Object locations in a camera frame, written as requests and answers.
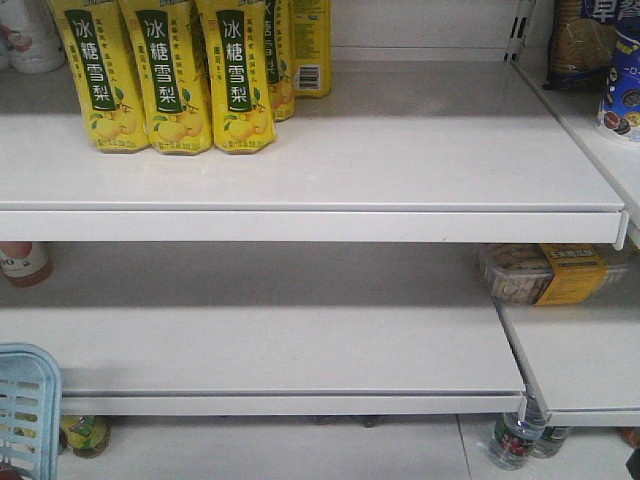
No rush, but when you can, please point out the orange C100 drink bottle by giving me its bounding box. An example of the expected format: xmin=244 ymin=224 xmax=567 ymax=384
xmin=1 ymin=241 xmax=53 ymax=287

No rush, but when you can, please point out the dark biscuit packet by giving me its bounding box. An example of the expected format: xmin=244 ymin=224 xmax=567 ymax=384
xmin=546 ymin=0 xmax=619 ymax=91

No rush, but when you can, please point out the white metal shelving unit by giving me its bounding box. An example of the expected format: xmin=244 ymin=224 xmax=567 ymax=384
xmin=0 ymin=0 xmax=640 ymax=480

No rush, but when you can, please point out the yellow lemon tea bottle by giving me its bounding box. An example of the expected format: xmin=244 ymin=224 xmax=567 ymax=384
xmin=60 ymin=415 xmax=111 ymax=458

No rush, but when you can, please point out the clear biscuit tray yellow label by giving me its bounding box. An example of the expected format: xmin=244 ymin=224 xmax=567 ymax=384
xmin=477 ymin=243 xmax=639 ymax=306

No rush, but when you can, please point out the clear water bottle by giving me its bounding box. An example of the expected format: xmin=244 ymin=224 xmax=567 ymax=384
xmin=531 ymin=426 xmax=573 ymax=459
xmin=488 ymin=398 xmax=546 ymax=471

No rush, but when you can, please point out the blue cookie tub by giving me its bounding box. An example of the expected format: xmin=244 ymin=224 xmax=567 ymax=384
xmin=596 ymin=17 xmax=639 ymax=147

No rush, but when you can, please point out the white peach drink bottle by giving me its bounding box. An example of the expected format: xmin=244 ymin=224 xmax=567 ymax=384
xmin=1 ymin=0 xmax=66 ymax=74

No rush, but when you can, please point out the yellow pear drink bottle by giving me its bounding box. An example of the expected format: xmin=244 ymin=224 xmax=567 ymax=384
xmin=47 ymin=1 xmax=150 ymax=153
xmin=291 ymin=0 xmax=332 ymax=98
xmin=264 ymin=0 xmax=295 ymax=122
xmin=196 ymin=0 xmax=276 ymax=154
xmin=119 ymin=1 xmax=213 ymax=155

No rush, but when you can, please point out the light blue plastic basket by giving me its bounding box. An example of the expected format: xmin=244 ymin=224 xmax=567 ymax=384
xmin=1 ymin=343 xmax=62 ymax=479

